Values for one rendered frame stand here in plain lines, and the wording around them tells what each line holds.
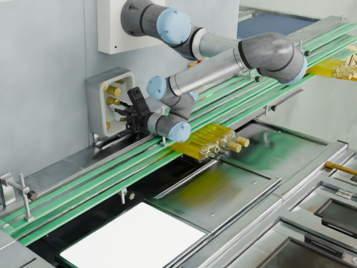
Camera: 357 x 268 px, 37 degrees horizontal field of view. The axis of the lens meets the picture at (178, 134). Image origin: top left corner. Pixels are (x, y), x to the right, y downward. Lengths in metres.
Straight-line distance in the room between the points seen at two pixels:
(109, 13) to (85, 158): 0.54
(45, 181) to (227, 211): 0.67
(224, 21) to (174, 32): 0.78
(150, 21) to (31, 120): 0.54
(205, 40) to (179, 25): 0.11
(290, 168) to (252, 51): 0.88
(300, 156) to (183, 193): 0.64
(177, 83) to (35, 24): 0.51
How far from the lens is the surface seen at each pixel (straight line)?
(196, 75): 1.70
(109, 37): 1.97
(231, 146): 2.18
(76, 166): 1.99
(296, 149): 2.54
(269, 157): 2.46
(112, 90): 2.05
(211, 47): 1.88
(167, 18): 1.84
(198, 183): 2.18
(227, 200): 2.08
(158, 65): 2.29
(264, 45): 1.63
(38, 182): 1.93
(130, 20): 1.95
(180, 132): 1.84
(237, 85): 2.44
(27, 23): 1.83
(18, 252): 1.35
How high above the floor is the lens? 2.24
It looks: 36 degrees down
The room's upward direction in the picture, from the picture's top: 110 degrees clockwise
